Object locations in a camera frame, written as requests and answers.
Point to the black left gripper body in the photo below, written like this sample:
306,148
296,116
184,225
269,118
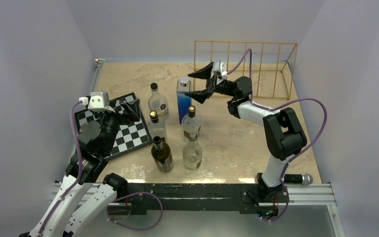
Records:
111,121

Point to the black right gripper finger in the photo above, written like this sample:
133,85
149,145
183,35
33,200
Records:
204,73
199,96

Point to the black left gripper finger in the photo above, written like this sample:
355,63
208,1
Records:
132,110
120,111

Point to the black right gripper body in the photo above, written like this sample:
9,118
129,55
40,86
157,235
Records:
224,87

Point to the tall blue glass bottle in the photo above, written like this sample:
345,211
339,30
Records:
183,101

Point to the round clear flask bottle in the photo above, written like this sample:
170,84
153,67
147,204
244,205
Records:
158,102

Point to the clear square bottle black label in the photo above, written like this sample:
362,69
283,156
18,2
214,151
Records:
191,123

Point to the clear square bottle gold label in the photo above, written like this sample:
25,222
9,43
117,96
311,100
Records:
157,126

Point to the dark green wine bottle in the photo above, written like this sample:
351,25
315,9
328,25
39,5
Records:
161,154

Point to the clear Louis Casbao champagne bottle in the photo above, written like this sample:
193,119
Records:
192,152

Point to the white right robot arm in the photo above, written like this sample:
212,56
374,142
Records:
284,134

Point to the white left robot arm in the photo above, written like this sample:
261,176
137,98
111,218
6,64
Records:
66,217

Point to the black white chessboard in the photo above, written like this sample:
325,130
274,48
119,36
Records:
130,130

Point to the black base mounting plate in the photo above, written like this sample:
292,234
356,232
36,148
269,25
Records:
140,198

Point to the black silver microphone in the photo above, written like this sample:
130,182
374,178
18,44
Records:
302,179

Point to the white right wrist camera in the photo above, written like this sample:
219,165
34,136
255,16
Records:
219,69

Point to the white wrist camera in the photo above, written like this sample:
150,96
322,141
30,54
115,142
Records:
219,69
99,101

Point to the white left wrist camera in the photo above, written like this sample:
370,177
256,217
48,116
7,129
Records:
99,101

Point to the gold wire wine rack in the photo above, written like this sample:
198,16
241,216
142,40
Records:
270,65

